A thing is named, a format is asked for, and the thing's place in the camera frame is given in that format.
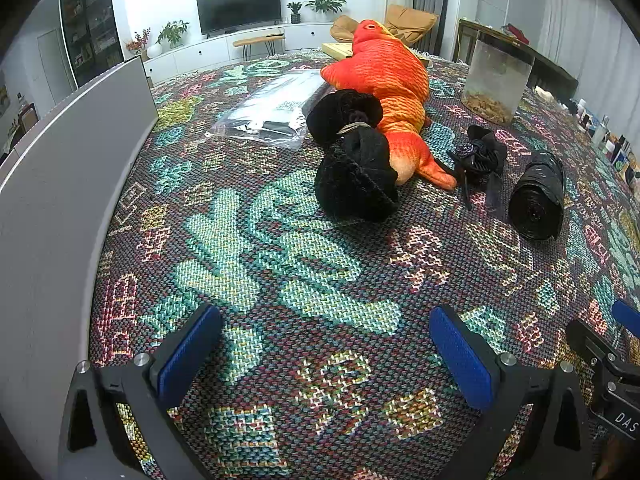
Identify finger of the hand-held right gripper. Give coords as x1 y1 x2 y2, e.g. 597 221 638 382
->
566 317 640 386
612 300 640 338

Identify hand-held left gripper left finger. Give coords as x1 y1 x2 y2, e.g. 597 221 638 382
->
59 304 223 480

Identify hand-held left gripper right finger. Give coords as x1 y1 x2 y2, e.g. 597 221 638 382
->
429 304 597 480

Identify black garbage bag roll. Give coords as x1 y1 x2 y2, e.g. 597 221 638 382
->
507 150 566 242

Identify white cardboard box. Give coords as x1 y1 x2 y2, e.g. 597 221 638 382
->
0 55 160 480

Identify black fuzzy cloth bundle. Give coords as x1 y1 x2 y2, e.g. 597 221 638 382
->
306 89 401 224

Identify clear plastic zip bag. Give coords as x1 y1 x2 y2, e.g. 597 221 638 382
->
207 70 333 151

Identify orange fish plush toy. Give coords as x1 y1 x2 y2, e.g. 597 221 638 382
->
320 19 458 192

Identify colourful patterned woven blanket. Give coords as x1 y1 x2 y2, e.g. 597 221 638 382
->
90 49 640 480

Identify row of small bottles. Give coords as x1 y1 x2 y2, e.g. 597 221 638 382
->
535 85 640 181

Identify clear plastic jar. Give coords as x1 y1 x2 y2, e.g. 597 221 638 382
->
461 27 536 126

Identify dark dining table with chairs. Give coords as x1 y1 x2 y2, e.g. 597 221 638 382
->
0 85 41 161

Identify white television cabinet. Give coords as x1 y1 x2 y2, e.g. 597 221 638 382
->
142 22 351 86

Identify white sheer curtain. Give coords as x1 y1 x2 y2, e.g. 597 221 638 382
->
537 0 640 111

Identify red flowers in vase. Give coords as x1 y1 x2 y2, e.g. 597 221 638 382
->
125 28 151 61

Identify small wooden bench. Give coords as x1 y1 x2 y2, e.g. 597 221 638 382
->
232 30 287 61

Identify leafy potted plant white pot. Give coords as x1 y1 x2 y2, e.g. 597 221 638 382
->
156 20 190 50

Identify white door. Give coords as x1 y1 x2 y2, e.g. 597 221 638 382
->
37 27 76 93

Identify flat beige box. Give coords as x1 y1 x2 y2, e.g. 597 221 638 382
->
321 41 432 68

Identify orange lounge chair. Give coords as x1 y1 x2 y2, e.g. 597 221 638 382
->
330 4 440 46

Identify black glass display cabinet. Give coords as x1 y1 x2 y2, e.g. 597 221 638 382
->
59 0 123 88

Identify flat screen television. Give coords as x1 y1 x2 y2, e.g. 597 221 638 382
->
196 0 282 38

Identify large green potted plant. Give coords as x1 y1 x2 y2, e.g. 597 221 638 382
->
305 0 347 23

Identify dark wooden railing frame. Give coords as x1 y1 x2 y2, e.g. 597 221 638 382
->
457 17 578 106

